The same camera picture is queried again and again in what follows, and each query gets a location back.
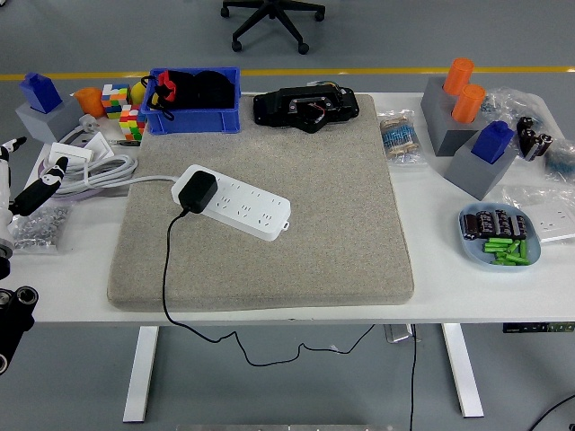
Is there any crumpled clear plastic bag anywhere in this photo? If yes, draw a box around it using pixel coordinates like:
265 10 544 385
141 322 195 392
500 183 575 216

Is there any grey-brown mat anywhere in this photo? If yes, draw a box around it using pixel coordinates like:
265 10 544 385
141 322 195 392
107 92 415 312

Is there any silver box under table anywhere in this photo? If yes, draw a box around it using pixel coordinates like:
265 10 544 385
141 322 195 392
385 323 415 345

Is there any white wall switch panel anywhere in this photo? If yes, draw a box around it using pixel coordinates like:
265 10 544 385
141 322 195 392
48 142 94 166

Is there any white square socket panel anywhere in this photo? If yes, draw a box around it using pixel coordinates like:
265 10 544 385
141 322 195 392
84 131 117 162

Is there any black office chair base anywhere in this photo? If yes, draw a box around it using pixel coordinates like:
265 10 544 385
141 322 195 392
220 0 327 56

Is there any black floor cable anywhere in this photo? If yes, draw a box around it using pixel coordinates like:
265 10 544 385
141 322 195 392
528 393 575 431

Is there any blue house-shaped block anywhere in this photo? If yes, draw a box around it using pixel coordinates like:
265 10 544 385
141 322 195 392
470 119 516 165
20 71 64 114

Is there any clear bag of resistors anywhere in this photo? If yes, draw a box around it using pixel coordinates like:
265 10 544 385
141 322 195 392
376 109 428 168

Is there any blue plastic bin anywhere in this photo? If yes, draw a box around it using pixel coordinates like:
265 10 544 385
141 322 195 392
141 66 243 136

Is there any clear bag of screws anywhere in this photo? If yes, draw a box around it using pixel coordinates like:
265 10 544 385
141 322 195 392
8 204 71 255

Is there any black hanging cable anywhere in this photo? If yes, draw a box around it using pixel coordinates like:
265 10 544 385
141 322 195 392
408 325 423 431

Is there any black pouch with red trim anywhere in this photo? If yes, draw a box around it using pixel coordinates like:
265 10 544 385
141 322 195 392
141 69 195 121

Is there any bag of black capacitors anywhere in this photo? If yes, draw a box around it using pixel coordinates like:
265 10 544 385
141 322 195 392
516 116 554 162

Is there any black plug with cord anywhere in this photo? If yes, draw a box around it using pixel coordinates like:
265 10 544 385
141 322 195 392
161 170 376 368

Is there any black round pouch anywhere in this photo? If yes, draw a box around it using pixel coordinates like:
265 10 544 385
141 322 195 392
192 70 237 111

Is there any orange cup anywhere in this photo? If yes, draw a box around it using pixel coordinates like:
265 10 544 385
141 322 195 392
73 86 107 119

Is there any large grey block holder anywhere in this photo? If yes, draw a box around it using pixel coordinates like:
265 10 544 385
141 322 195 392
420 75 489 158

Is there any bag of blue parts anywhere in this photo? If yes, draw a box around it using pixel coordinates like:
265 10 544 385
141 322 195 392
544 137 575 180

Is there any white wall socket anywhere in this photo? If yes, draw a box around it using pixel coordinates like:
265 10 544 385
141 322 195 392
536 208 575 244

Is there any light blue plate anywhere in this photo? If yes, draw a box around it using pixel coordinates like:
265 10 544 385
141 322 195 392
457 202 544 274

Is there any white power strip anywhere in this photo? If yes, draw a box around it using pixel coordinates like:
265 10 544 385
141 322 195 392
172 163 292 243

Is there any white table leg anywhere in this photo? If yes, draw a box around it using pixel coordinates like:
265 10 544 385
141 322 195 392
123 326 161 423
442 323 485 418

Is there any black machine housing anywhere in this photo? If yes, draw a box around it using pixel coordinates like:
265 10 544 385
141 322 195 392
253 81 360 135

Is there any grey power strip cable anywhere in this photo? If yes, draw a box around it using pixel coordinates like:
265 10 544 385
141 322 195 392
42 112 181 198

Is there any orange cylinder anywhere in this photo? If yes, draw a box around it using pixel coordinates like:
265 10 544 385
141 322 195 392
451 84 488 125
443 57 476 96

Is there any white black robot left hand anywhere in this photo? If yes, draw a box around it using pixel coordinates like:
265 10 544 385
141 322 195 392
0 136 69 243

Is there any colourful puzzle cube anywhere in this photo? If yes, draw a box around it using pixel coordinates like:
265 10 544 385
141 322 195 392
101 83 132 120
119 103 149 141

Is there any black table control panel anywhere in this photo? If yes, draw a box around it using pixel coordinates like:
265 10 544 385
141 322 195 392
502 321 575 334

